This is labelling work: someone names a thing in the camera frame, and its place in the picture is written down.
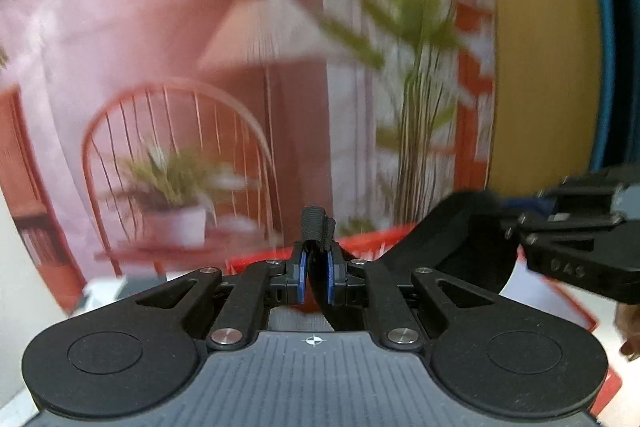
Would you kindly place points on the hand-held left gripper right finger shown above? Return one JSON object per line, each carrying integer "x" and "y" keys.
{"x": 331, "y": 279}

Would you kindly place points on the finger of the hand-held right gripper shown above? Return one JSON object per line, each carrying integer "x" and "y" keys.
{"x": 585, "y": 196}
{"x": 560, "y": 227}

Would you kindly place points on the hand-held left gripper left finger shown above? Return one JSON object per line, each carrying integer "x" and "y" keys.
{"x": 301, "y": 277}

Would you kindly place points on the red cardboard box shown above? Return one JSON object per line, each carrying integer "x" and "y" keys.
{"x": 370, "y": 242}

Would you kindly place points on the person's right hand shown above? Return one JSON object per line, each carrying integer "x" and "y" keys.
{"x": 631, "y": 332}

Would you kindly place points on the white card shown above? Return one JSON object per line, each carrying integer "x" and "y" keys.
{"x": 550, "y": 297}

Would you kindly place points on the blue panel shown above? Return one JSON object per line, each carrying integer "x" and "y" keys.
{"x": 617, "y": 32}

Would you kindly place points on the yellow wooden board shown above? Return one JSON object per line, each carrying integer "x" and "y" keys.
{"x": 540, "y": 32}

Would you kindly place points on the printed table mat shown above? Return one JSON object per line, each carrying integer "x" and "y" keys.
{"x": 107, "y": 292}

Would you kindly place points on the white board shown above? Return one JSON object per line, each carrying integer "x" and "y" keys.
{"x": 25, "y": 307}

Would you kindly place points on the wall poster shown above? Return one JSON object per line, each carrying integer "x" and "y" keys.
{"x": 175, "y": 32}

